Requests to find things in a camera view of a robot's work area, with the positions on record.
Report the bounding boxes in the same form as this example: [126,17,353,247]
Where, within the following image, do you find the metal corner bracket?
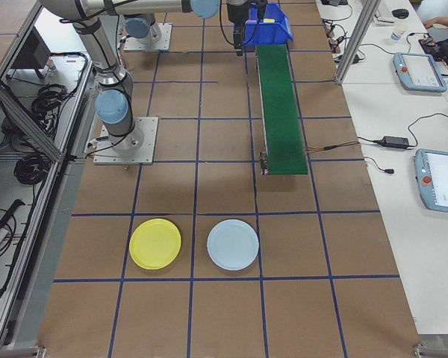
[411,340,435,358]
[21,344,46,358]

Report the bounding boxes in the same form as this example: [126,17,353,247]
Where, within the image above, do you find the red and black conveyor wires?
[305,142,360,154]

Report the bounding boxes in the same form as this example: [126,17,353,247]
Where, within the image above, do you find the V-shaped metal bar frame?
[0,0,98,350]

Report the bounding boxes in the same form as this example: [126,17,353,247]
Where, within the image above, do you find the aluminium extrusion post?
[335,0,382,86]

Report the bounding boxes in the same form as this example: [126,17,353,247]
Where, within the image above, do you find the black power adapter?
[382,135,411,148]

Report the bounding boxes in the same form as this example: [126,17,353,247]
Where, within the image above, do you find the white paper cup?
[390,25,408,43]

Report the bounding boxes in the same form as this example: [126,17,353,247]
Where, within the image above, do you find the black handheld tool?
[0,199,25,230]

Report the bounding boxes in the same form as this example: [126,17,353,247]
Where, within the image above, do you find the black adapter cable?
[407,113,448,151]

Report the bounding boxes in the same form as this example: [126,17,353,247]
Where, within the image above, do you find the black box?
[10,27,52,76]

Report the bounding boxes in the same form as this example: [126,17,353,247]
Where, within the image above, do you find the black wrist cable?
[218,10,235,48]

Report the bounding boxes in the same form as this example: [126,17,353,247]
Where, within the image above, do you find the bare person forearm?
[423,16,448,31]

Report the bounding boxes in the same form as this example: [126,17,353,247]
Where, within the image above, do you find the green conveyor belt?
[254,43,309,178]

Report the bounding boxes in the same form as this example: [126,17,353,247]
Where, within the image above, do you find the black cable with plug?
[363,157,395,176]

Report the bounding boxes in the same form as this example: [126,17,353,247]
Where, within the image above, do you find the blue plastic storage bin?
[243,1,295,48]

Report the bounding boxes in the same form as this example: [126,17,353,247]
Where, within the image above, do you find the light blue plastic plate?
[206,219,261,271]

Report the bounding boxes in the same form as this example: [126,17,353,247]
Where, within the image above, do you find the grey blue teach pendant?
[413,148,448,216]
[392,51,448,92]

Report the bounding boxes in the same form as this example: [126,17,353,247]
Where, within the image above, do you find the yellow plastic plate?
[128,218,183,270]

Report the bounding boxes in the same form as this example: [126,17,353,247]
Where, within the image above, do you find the black coiled cable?
[13,154,49,188]
[31,84,69,117]

